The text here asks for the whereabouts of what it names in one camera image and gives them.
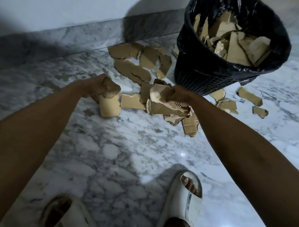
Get person's right hand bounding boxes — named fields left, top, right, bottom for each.
left=163, top=85, right=194, bottom=109

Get black bin with liner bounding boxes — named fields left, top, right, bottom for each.
left=174, top=0, right=292, bottom=96

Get person's right white sandal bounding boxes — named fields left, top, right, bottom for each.
left=156, top=170, right=203, bottom=227

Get person's right forearm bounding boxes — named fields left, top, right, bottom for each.
left=189, top=93, right=299, bottom=227

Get person's left forearm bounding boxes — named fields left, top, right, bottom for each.
left=0, top=82, right=87, bottom=221

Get brown paper pieces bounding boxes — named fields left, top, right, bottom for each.
left=108, top=41, right=269, bottom=138

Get person's left hand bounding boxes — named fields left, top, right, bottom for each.
left=80, top=74, right=110, bottom=99

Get person's left white sandal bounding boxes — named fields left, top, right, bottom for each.
left=38, top=194, right=98, bottom=227

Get person's white sandal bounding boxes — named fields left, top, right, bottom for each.
left=38, top=194, right=98, bottom=227
left=156, top=170, right=203, bottom=227

